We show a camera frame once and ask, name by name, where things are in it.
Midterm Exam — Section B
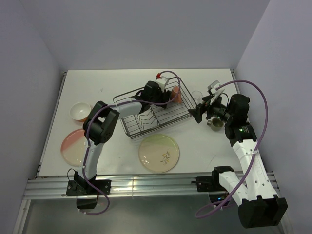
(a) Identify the clear glass cup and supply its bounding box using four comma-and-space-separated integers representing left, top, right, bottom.
191, 90, 202, 104

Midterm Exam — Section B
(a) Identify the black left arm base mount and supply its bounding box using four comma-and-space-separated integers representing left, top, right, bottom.
66, 170, 112, 210

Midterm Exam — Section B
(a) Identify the aluminium frame rail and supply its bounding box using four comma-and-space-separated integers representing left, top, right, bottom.
22, 172, 211, 200

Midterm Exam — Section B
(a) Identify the dark wire dish rack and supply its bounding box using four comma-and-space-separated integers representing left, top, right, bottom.
120, 81, 196, 139

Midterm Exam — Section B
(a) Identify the grey-green ceramic cup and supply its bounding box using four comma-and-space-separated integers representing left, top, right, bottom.
207, 117, 224, 132

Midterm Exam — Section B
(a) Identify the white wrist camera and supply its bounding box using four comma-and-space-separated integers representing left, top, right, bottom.
207, 80, 225, 104
156, 73, 169, 90

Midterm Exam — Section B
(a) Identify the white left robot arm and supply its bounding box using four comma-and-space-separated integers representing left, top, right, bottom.
77, 77, 171, 195

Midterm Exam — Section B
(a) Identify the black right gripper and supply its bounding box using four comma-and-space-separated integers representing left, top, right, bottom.
188, 93, 234, 123

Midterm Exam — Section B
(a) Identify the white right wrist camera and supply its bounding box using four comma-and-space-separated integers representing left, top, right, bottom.
207, 80, 225, 104

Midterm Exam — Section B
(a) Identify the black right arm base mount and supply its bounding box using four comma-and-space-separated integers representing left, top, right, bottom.
191, 173, 228, 193

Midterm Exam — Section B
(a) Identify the pink ceramic mug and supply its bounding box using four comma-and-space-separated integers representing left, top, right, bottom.
170, 86, 182, 104

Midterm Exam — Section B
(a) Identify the green and cream plate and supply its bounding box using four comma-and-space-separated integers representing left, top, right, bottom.
138, 134, 180, 173

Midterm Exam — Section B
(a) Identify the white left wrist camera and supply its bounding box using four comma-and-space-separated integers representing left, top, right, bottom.
156, 73, 169, 90

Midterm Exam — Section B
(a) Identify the pink and cream plate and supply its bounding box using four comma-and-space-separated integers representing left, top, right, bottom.
60, 129, 103, 167

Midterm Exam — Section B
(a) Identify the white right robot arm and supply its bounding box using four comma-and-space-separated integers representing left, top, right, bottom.
188, 94, 288, 228

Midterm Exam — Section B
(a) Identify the orange and white bowl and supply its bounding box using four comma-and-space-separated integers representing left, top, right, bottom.
69, 102, 91, 122

